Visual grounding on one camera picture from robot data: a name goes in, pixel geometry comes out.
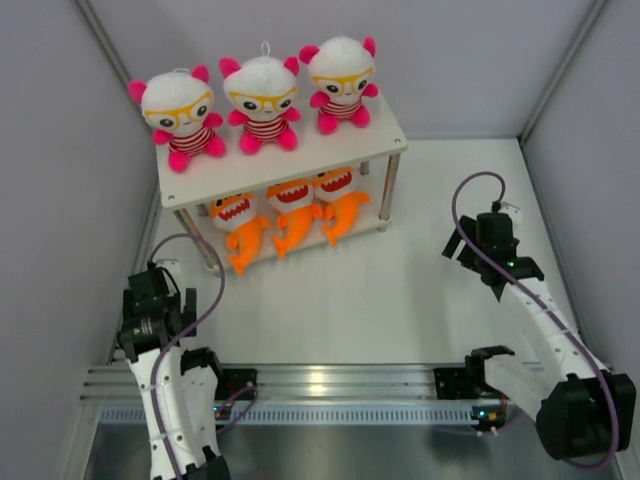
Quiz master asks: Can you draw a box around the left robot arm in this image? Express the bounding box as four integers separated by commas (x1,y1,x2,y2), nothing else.
117,266,231,479

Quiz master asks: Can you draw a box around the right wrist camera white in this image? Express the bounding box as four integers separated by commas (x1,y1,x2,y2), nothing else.
492,201,523,228

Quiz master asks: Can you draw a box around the slotted cable duct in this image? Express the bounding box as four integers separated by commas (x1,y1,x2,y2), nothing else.
99,403,481,427

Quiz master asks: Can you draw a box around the white two-tier shelf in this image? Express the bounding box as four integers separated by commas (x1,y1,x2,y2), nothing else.
151,95,408,275

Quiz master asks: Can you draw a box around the pink white plush with glasses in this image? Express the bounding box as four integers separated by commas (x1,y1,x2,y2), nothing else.
298,36,379,135

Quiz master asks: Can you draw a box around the aluminium front rail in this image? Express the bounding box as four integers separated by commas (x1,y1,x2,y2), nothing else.
79,363,624,401

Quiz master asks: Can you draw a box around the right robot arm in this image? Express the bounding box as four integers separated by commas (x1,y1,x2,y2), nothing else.
442,212,637,461

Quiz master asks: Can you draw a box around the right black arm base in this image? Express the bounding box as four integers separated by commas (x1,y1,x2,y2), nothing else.
433,367,509,401

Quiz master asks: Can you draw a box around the orange shark plush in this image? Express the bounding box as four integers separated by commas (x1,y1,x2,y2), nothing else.
209,192,271,276
265,178,323,259
312,166,371,247

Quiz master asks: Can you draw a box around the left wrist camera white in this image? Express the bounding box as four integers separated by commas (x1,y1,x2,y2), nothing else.
147,258,181,275

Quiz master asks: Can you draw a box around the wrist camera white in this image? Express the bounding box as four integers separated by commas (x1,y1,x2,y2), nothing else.
492,201,523,228
147,258,181,275

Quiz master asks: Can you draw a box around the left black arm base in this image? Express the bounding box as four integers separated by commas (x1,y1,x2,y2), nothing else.
215,368,258,401

